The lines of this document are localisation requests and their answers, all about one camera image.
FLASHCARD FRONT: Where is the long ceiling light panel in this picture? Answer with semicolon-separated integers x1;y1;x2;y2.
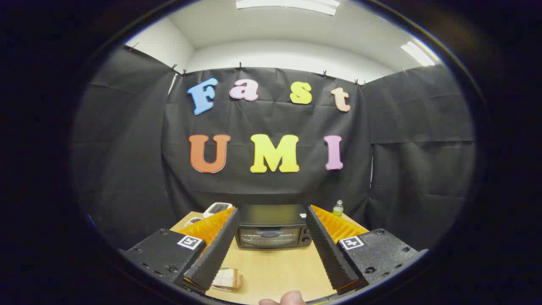
235;0;340;16

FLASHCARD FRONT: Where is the black toaster oven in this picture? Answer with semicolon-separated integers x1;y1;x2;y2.
235;205;313;249

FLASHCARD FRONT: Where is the toast sandwich with lettuce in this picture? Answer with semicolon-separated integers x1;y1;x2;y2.
212;267;244;291

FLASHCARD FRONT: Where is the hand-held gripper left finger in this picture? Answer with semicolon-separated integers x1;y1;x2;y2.
120;207;241;294

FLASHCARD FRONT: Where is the white pop-up toaster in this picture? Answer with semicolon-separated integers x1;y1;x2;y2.
202;202;233;219

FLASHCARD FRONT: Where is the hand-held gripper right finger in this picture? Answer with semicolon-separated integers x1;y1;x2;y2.
306;205;428;296

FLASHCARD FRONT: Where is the small ceiling light panel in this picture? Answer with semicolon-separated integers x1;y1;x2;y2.
401;41;436;67

